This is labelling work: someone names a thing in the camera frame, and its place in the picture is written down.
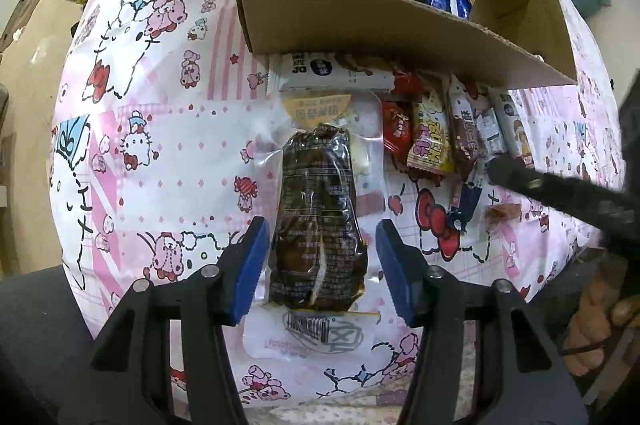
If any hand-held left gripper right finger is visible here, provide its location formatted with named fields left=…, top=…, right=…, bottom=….
left=375, top=220, right=588, bottom=425

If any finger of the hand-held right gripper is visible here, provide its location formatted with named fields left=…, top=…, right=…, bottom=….
left=486, top=156, right=640, bottom=256

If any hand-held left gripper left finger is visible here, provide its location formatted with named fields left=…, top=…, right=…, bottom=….
left=59, top=216, right=271, bottom=425

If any dark brown vacuum snack packet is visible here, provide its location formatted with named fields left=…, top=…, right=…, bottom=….
left=242, top=92, right=387, bottom=360

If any brown and white snack packet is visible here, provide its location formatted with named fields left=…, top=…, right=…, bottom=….
left=446, top=77, right=484, bottom=178

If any person's right hand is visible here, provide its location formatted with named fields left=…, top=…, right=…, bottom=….
left=562, top=250, right=640, bottom=378

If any white cartoon snack packet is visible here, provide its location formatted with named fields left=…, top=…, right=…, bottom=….
left=487, top=87, right=536, bottom=168

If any small white snack packet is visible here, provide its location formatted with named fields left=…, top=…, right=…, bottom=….
left=475, top=105, right=507, bottom=160

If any blue and white snack packet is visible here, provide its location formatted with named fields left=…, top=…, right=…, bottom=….
left=446, top=155, right=488, bottom=233

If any yellow cartoon snack packet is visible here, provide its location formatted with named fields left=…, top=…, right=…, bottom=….
left=406, top=89, right=457, bottom=176

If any small red snack packet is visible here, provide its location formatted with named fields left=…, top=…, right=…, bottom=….
left=392, top=72, right=427, bottom=96

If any pink printed bedsheet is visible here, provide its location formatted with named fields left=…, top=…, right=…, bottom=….
left=49, top=0, right=627, bottom=406

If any dark cloth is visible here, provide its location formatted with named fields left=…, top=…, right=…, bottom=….
left=0, top=265, right=128, bottom=425

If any white snack bar packet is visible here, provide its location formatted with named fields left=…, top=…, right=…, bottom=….
left=261, top=51, right=410, bottom=96

